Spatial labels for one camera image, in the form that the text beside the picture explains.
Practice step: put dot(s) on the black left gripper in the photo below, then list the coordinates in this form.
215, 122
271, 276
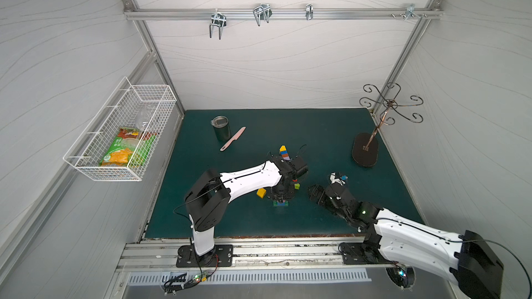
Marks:
280, 191

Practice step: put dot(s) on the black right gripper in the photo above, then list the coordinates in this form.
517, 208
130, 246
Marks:
324, 197

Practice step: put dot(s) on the dark green long lego brick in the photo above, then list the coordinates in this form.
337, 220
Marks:
278, 204

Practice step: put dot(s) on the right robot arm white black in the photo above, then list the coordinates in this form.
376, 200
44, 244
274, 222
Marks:
465, 260

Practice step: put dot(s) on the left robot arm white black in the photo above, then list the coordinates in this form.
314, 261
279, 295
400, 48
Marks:
207, 201

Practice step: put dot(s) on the pink plastic knife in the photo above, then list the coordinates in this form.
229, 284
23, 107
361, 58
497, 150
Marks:
235, 137

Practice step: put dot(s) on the black metal jewelry stand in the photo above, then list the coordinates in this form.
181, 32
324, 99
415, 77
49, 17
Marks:
366, 146

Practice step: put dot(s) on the dark green metal tumbler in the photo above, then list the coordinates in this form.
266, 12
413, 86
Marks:
221, 128

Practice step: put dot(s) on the metal hook clip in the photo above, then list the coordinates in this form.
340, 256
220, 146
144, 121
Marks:
410, 13
218, 22
309, 12
262, 13

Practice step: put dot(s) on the green snack bag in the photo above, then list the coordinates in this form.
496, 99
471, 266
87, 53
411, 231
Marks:
131, 147

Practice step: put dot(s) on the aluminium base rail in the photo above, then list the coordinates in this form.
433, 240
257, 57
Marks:
280, 253

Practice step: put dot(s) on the white wire basket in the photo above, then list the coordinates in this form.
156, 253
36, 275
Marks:
146, 107

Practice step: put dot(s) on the aluminium crossbar rail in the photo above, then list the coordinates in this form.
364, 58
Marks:
292, 14

